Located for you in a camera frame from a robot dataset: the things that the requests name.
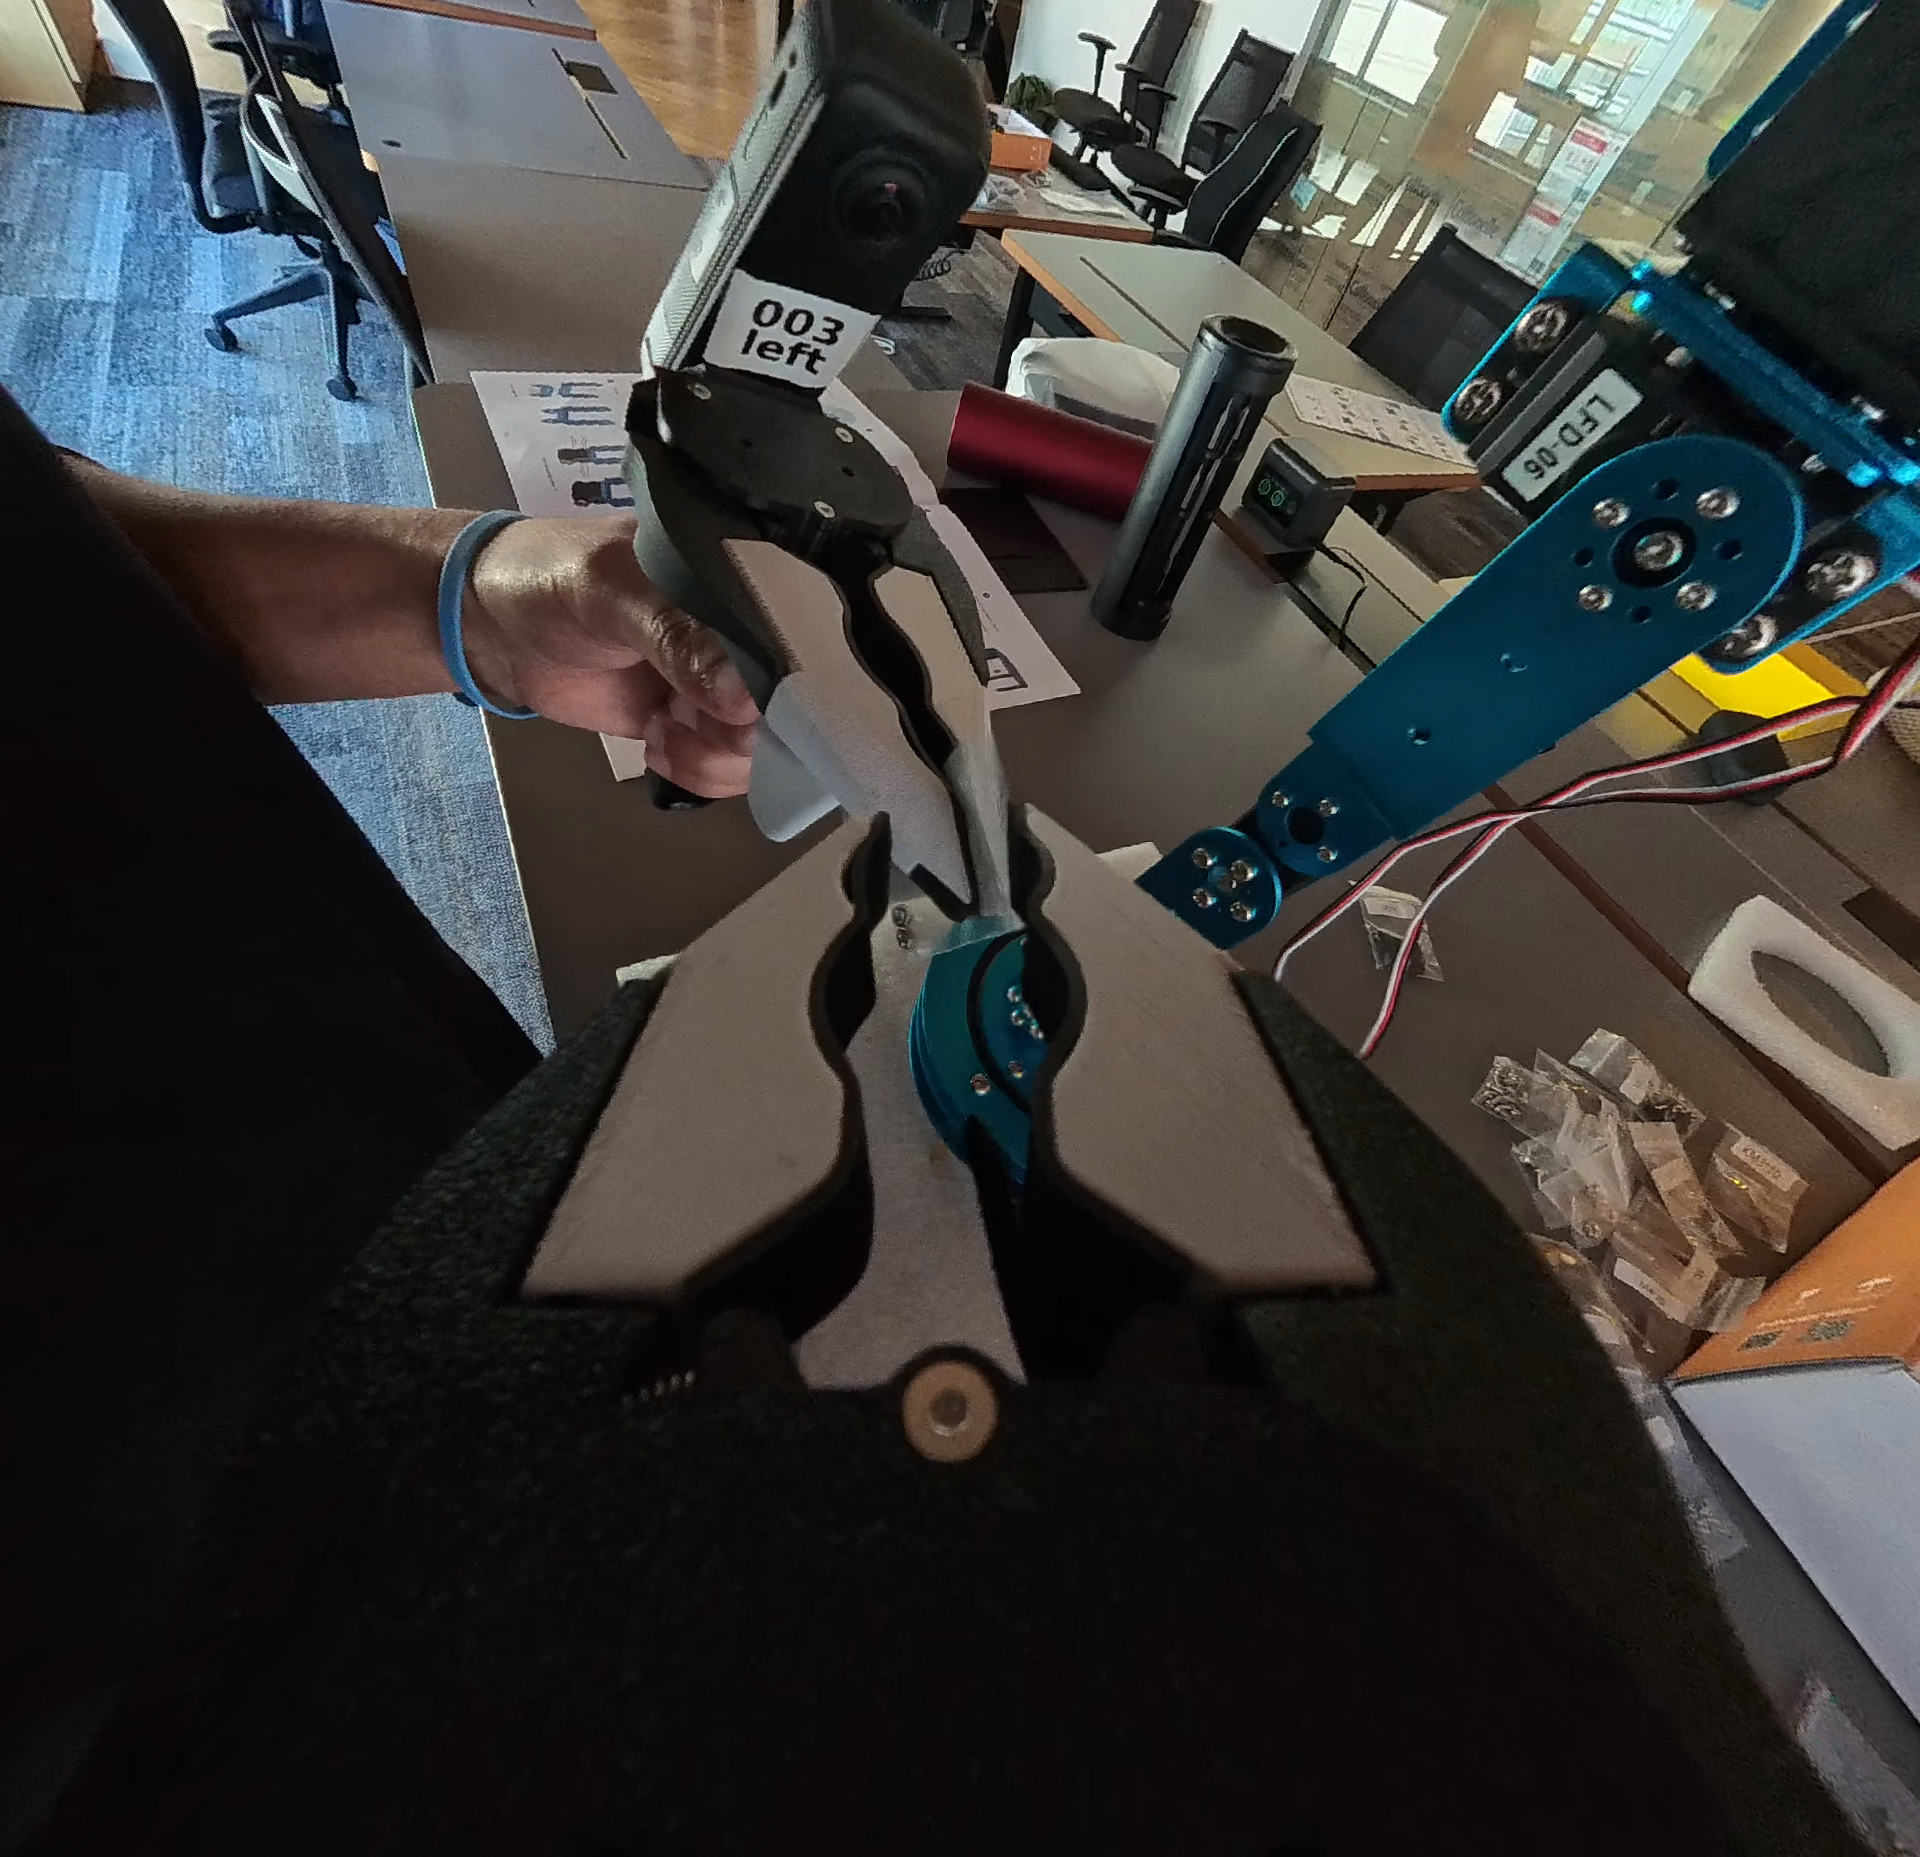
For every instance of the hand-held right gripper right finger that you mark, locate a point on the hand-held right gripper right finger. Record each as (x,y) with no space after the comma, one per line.
(1200,1138)

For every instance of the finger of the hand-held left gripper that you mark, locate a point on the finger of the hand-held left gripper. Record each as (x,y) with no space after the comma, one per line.
(939,610)
(841,689)

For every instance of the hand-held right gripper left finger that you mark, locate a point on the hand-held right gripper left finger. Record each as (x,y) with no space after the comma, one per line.
(707,1138)

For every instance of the blue toy robot arm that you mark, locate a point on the blue toy robot arm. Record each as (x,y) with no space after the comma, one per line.
(1502,689)

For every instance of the orange white cardboard box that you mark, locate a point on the orange white cardboard box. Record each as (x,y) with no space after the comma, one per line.
(1799,1437)

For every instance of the person's left forearm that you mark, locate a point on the person's left forearm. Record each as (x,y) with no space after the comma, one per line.
(268,580)

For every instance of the person's left hand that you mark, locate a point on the person's left hand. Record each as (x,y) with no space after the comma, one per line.
(585,625)

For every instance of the red metal tube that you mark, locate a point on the red metal tube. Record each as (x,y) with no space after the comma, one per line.
(1048,452)

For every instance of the white foam sheet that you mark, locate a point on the white foam sheet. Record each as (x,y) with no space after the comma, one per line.
(914,1227)

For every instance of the printed instruction manual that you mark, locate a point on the printed instruction manual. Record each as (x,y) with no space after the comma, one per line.
(524,433)

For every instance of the black cylindrical bit holder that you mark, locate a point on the black cylindrical bit holder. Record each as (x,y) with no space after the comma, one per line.
(1186,491)

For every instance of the small clear parts bag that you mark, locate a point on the small clear parts bag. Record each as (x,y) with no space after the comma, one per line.
(1402,936)

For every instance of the white crumpled wrap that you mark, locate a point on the white crumpled wrap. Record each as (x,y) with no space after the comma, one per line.
(1095,372)

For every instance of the blue wristband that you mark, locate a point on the blue wristband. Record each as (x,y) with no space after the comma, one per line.
(454,625)

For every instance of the black power box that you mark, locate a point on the black power box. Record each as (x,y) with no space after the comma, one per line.
(1298,501)

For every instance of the open orange white box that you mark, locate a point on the open orange white box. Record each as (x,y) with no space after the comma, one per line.
(1019,141)

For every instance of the pile of small screw bags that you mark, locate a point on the pile of small screw bags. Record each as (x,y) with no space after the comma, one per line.
(1634,1168)

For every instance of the printed paper sheet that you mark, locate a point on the printed paper sheet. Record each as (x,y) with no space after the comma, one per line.
(1380,421)

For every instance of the black office chair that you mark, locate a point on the black office chair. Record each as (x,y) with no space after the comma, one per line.
(165,116)
(1261,186)
(1229,116)
(321,190)
(1156,56)

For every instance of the white foam cutout block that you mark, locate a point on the white foam cutout block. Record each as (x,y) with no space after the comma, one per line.
(1740,986)

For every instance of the black monitor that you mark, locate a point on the black monitor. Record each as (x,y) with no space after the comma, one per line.
(1439,318)

